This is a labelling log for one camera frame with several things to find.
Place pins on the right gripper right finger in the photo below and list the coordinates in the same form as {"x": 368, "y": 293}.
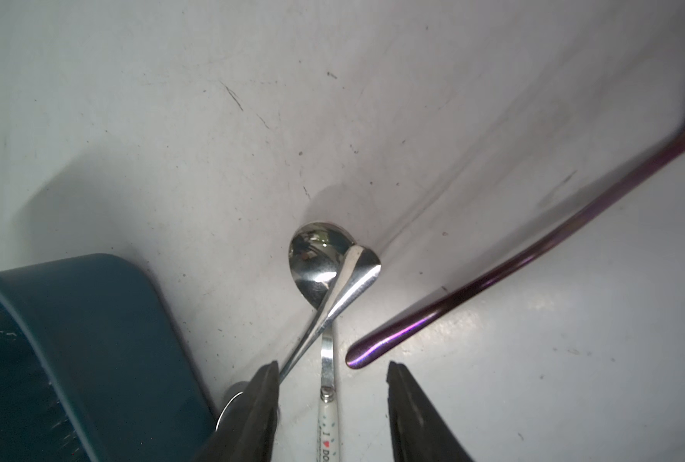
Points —
{"x": 417, "y": 430}

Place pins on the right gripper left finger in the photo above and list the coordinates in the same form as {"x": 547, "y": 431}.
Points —
{"x": 247, "y": 433}

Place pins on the teal plastic storage box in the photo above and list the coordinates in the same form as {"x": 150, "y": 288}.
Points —
{"x": 91, "y": 368}

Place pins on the black spoon right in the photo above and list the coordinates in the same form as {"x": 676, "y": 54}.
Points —
{"x": 396, "y": 331}

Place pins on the silver spoon right lower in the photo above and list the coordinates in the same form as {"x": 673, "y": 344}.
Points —
{"x": 359, "y": 270}

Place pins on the silver spoon clear handle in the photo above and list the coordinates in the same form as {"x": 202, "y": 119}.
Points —
{"x": 316, "y": 252}

